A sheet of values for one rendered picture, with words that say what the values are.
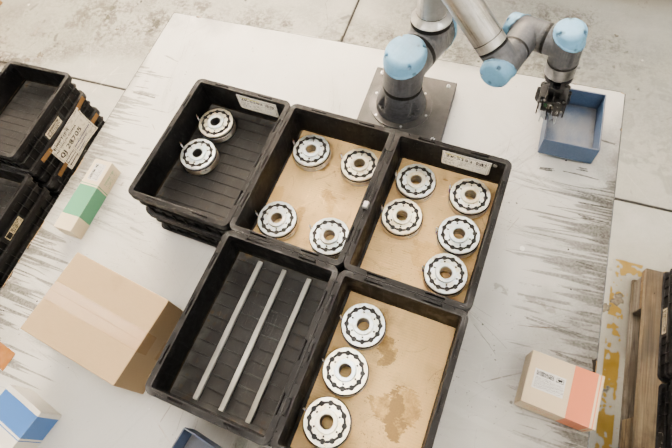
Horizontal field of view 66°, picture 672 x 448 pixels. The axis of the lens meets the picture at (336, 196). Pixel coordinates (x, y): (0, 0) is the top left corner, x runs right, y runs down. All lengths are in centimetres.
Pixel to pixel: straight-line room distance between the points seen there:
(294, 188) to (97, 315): 58
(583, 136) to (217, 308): 114
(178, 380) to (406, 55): 100
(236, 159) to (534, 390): 96
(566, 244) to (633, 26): 179
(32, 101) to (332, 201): 148
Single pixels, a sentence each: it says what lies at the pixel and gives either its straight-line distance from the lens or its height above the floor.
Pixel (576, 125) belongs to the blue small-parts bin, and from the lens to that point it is 171.
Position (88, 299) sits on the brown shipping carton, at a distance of 145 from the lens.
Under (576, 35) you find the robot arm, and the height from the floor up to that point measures 113.
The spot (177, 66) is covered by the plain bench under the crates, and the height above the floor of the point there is 70.
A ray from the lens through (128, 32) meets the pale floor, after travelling 330.
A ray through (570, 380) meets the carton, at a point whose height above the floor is 77.
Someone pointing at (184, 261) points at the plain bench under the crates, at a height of 70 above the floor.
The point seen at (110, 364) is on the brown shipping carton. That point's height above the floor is 86.
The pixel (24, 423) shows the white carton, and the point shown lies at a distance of 153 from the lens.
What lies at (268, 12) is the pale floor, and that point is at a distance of 311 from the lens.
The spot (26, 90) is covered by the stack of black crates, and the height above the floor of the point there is 49.
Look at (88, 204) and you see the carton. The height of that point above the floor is 75.
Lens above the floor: 205
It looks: 62 degrees down
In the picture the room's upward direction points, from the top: 12 degrees counter-clockwise
